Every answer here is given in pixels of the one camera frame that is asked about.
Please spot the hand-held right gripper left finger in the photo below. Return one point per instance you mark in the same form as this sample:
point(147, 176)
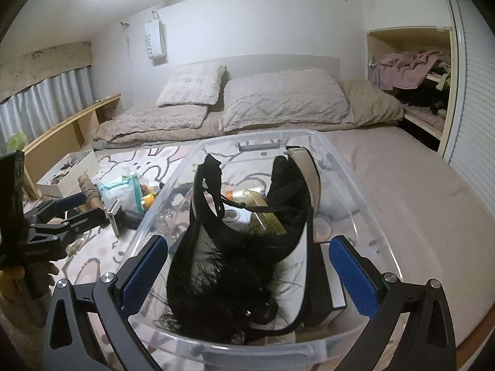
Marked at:
point(143, 274)

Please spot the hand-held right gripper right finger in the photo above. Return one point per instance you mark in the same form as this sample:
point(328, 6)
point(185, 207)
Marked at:
point(354, 274)

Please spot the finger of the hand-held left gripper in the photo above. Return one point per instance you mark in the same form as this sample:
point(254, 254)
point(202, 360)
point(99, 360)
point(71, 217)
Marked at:
point(71, 201)
point(85, 218)

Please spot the black feather trim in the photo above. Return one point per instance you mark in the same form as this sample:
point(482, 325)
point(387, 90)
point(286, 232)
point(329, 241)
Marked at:
point(216, 290)

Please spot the clear plastic storage container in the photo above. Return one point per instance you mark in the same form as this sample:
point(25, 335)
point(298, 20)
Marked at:
point(348, 185)

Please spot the white black sun visor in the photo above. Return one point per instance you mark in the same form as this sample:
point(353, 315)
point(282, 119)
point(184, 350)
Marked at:
point(309, 177)

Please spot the person's left hand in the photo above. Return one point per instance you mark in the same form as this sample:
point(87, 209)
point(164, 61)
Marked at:
point(52, 272)

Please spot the tan yarn spool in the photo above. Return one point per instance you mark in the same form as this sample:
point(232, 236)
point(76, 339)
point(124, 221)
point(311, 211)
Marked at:
point(91, 193)

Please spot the white cardboard box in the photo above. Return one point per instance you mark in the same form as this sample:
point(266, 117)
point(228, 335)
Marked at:
point(77, 177)

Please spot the silver black tin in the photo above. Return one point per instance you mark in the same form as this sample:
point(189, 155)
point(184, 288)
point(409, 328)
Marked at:
point(113, 216)

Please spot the printed bunny blanket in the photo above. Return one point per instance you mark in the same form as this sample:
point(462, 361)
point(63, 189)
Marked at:
point(108, 247)

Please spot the teal wet wipes pack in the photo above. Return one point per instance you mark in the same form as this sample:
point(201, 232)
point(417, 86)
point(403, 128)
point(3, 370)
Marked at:
point(120, 191)

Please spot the black thread cone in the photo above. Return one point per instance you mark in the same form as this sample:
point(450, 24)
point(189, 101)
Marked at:
point(131, 218)

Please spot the wooden bedside shelf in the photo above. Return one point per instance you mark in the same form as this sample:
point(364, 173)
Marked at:
point(65, 135)

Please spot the green plush toy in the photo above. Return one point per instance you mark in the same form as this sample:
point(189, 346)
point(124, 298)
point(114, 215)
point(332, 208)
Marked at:
point(16, 142)

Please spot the yellow tinted glasses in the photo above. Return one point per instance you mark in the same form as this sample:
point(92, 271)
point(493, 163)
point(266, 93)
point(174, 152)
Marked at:
point(267, 220)

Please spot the black gloves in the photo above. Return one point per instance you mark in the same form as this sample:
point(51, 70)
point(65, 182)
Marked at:
point(286, 197)

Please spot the blue curtain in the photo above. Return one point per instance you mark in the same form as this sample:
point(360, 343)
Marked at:
point(46, 100)

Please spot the quilted beige pillow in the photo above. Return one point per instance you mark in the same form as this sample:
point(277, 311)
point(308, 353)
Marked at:
point(282, 100)
point(154, 118)

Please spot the beige printed valance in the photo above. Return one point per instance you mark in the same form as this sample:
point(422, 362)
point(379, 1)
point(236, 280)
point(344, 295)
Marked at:
point(38, 65)

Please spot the fluffy white pillow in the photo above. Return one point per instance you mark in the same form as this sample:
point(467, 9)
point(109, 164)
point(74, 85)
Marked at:
point(189, 85)

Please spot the beige comforter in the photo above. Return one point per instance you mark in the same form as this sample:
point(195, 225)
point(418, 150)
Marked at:
point(371, 100)

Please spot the white hanging paper bag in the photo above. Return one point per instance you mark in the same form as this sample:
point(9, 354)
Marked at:
point(154, 42)

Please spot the white louvred door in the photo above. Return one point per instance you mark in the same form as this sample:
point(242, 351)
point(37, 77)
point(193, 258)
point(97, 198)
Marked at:
point(475, 104)

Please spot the pile of clothes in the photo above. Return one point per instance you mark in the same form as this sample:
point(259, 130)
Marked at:
point(406, 65)

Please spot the grey bed headboard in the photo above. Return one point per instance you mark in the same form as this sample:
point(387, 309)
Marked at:
point(270, 63)

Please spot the wooden closet niche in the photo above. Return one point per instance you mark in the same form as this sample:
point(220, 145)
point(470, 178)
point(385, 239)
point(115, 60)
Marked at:
point(406, 36)

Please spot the yellow toy camera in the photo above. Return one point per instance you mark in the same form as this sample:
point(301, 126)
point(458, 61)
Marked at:
point(149, 202)

